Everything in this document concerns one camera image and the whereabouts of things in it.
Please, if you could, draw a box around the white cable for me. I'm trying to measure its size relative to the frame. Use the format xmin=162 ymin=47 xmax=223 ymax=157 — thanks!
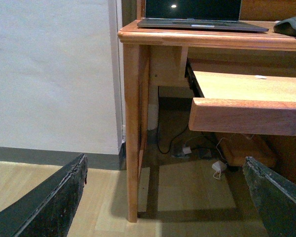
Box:
xmin=216 ymin=134 xmax=255 ymax=163

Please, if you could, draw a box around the white pipe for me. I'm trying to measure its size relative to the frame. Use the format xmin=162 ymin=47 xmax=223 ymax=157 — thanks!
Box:
xmin=148 ymin=85 xmax=159 ymax=130

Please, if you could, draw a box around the dark grey computer mouse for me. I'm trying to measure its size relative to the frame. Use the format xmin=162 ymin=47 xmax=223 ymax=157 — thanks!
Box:
xmin=273 ymin=16 xmax=296 ymax=37

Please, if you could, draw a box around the black cable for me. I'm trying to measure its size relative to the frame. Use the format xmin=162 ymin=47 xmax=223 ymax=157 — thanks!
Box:
xmin=157 ymin=86 xmax=188 ymax=155

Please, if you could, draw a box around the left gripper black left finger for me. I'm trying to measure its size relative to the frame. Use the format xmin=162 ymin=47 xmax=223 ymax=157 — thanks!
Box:
xmin=0 ymin=154 xmax=88 ymax=237

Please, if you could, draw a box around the white power adapter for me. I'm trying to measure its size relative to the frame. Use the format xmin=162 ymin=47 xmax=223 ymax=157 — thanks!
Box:
xmin=212 ymin=160 xmax=227 ymax=180

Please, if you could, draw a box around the wooden pull-out keyboard tray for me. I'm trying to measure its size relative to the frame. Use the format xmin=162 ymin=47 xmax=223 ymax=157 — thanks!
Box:
xmin=185 ymin=59 xmax=296 ymax=136

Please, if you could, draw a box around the wooden desk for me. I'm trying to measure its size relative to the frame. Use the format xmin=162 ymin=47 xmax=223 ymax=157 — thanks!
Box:
xmin=118 ymin=0 xmax=296 ymax=223

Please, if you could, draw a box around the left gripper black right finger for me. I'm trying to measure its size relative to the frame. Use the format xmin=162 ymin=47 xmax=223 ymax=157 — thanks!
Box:
xmin=243 ymin=157 xmax=296 ymax=237

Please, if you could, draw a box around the grey laptop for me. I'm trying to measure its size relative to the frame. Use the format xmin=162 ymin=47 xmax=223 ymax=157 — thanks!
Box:
xmin=138 ymin=0 xmax=268 ymax=33

